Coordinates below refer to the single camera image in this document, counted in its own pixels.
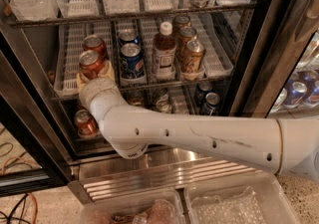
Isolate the bottom front red can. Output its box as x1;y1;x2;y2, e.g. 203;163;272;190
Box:
74;110;99;138

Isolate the bottom rear silver can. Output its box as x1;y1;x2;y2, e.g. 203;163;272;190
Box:
152;88;168;103

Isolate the steel fridge bottom grille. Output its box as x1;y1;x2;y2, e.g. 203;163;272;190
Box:
68;147;277;204

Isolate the right clear plastic bin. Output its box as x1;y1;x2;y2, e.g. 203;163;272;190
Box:
184;171;300;224

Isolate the bottom front blue can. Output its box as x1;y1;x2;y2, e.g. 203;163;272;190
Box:
200;93;220;115

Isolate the bottom front silver can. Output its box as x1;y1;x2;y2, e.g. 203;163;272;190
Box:
156;100;172;113

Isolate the red coke can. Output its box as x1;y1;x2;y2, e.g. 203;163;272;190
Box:
83;35;108;59
79;50;108;80

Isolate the bottom rear gold can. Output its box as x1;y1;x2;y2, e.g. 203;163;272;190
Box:
128;91;145;106

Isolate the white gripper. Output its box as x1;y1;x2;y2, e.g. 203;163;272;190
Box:
77;60;129;125

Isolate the top wire shelf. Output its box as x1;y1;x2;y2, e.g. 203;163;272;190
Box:
5;2;256;28

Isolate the rear blue pepsi can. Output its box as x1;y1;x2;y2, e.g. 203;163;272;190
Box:
118;29;140;47

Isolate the silver can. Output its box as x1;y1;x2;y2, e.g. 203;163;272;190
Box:
152;88;168;103
156;100;172;113

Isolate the front blue pepsi can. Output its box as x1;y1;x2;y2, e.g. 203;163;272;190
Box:
120;43;145;79

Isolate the left clear plastic bin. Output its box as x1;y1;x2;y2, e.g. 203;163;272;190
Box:
76;189;185;224

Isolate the front gold brown can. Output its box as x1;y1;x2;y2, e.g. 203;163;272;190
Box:
180;40;205;81

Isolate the orange cable on floor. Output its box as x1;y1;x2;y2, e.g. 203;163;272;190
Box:
0;156;39;224

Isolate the fridge glass door left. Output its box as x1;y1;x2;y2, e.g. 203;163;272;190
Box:
0;34;71;197

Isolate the rear gold brown can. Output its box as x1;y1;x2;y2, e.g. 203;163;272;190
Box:
172;15;191;35

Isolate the bottom rear blue can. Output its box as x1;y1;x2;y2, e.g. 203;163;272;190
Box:
194;81;212;107

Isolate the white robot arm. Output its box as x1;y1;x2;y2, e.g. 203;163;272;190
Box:
77;70;319;182

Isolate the black cable on floor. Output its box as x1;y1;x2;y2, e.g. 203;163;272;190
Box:
0;192;31;224

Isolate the tea bottle white cap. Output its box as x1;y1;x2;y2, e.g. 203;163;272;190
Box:
152;22;176;79

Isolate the blue pepsi can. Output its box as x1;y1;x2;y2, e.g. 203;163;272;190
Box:
120;43;145;79
118;29;140;47

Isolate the middle gold brown can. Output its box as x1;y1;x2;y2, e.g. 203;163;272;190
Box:
175;26;197;62

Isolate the middle wire shelf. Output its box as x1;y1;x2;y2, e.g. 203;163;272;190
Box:
53;76;231;100

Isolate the clear plastic bin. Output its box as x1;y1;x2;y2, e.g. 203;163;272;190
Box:
76;189;185;224
184;171;300;224

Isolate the wire shelf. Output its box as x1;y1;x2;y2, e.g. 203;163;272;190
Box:
53;76;231;100
5;2;256;28

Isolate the gold brown can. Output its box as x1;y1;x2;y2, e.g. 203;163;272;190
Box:
180;40;205;81
172;15;191;35
175;26;197;62

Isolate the blue cans neighbouring fridge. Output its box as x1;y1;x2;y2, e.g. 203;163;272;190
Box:
271;69;319;112

